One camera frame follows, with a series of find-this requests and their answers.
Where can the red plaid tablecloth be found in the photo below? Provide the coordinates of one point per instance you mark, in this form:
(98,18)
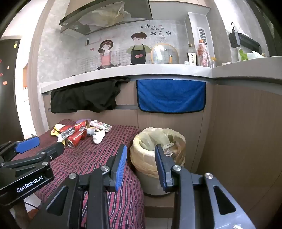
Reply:
(92,154)

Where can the black utensil holder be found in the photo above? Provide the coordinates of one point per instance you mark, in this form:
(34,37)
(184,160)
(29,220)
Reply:
(234,39)

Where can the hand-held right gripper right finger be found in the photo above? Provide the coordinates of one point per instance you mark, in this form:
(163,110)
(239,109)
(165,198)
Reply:
(159,167)

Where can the silver wrapper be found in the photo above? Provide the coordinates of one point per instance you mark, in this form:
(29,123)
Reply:
(65,135)

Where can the dark sauce bottle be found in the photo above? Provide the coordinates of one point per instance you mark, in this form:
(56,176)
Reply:
(191,58)

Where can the white round lid yellow rim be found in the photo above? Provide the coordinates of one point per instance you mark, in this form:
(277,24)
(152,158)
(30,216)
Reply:
(57,127)

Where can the crumpled clear plastic bag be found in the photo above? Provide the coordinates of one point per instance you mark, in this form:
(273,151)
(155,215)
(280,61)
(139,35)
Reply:
(110,13)

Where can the white plastic bag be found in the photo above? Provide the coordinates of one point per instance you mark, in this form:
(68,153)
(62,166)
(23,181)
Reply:
(255,55)

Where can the crumpled silver foil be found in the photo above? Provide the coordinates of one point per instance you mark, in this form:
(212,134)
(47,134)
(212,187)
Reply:
(90,131)

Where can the red soda can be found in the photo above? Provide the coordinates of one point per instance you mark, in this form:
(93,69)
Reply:
(75,138)

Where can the grey bin with yellow bag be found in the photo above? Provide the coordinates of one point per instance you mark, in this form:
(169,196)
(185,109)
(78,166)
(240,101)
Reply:
(145,180)

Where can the cartoon wall sticker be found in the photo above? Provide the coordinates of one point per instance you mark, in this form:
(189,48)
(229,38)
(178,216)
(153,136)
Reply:
(105,55)

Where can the round glass lid wooden rim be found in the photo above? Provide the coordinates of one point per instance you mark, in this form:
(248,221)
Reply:
(163,54)

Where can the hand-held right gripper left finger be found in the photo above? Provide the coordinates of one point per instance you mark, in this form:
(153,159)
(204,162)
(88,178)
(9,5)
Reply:
(121,167)

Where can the pink white packet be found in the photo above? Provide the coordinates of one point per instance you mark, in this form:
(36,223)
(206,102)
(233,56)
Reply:
(100,125)

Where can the glass range hood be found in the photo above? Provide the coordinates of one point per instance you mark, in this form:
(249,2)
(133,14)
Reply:
(72,22)

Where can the black cloth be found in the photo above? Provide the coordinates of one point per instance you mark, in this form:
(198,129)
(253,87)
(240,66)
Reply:
(83,99)

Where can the black wall rack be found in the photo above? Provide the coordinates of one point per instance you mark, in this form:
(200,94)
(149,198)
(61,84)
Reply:
(249,41)

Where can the blue towel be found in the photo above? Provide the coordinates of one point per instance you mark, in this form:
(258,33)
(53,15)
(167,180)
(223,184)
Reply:
(171,96)

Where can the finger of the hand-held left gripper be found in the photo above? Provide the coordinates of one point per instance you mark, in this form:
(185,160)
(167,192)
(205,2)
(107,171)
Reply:
(27,144)
(52,150)

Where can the small clear bottle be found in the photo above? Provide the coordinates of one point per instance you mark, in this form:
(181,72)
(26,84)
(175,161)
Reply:
(213,62)

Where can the black refrigerator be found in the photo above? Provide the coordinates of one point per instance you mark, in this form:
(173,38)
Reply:
(8,88)

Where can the red paper cup gold inside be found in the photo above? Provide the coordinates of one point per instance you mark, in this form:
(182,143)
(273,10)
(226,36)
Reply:
(81,126)

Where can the white crumpled tissue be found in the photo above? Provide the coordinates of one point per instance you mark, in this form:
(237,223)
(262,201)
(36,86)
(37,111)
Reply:
(98,137)

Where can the red labelled plastic bottle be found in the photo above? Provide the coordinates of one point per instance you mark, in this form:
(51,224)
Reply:
(203,55)

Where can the green packet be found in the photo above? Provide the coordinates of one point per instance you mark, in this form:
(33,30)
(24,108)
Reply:
(242,55)

